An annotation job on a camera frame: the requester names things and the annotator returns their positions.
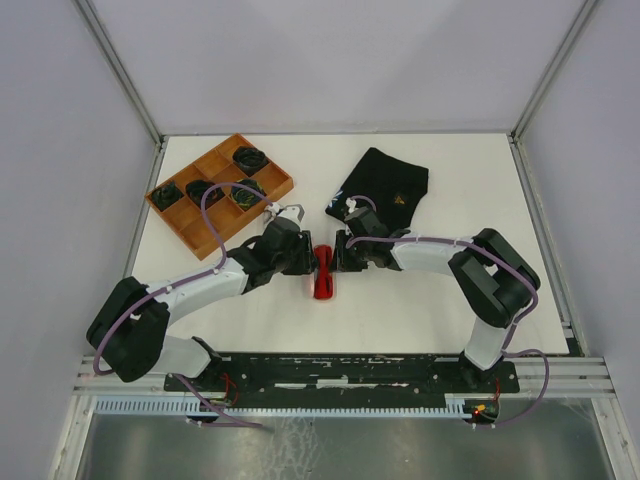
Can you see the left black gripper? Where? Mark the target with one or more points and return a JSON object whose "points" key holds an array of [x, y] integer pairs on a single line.
{"points": [[307, 261]]}

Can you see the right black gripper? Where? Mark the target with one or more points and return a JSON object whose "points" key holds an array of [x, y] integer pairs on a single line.
{"points": [[343, 264]]}

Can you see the pink glasses case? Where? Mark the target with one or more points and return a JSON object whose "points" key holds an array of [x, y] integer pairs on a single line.
{"points": [[310, 287]]}

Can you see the red sunglasses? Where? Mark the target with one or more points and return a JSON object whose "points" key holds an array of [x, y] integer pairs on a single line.
{"points": [[323, 255]]}

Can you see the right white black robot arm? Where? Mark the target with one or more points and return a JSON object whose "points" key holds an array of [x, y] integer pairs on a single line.
{"points": [[499, 286]]}

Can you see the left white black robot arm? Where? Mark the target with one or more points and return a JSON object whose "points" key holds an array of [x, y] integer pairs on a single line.
{"points": [[129, 333]]}

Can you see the black folded cloth pouch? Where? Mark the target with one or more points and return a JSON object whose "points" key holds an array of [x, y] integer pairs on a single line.
{"points": [[389, 186]]}

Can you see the rolled blue yellow belt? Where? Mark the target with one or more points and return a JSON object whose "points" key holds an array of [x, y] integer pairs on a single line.
{"points": [[247, 194]]}

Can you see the wooden compartment tray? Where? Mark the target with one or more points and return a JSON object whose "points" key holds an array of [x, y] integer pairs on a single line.
{"points": [[196, 226]]}

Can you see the rolled black belt top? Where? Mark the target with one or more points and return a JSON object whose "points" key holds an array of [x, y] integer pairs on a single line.
{"points": [[249, 159]]}

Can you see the rolled black belt middle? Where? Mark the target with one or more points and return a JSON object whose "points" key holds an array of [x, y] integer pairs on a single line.
{"points": [[196, 189]]}

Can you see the rolled green black belt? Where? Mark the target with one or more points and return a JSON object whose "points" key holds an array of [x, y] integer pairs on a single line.
{"points": [[166, 195]]}

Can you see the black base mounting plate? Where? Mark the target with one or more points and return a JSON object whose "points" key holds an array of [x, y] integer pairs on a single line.
{"points": [[235, 374]]}

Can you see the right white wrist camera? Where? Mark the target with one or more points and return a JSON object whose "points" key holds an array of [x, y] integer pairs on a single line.
{"points": [[352, 205]]}

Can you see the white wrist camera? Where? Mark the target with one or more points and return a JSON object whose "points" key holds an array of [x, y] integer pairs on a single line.
{"points": [[293, 212], [352, 205]]}

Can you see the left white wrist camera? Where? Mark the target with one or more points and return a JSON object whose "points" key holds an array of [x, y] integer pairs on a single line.
{"points": [[293, 212]]}

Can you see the white slotted cable duct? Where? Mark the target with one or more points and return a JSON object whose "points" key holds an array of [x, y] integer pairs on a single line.
{"points": [[331, 403]]}

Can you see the left aluminium frame post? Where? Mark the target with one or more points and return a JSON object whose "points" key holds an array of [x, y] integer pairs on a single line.
{"points": [[91, 18]]}

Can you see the aluminium frame post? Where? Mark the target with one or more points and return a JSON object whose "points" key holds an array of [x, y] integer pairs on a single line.
{"points": [[91, 18], [561, 55]]}

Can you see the right aluminium frame post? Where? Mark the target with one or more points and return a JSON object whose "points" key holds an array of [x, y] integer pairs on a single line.
{"points": [[561, 55]]}

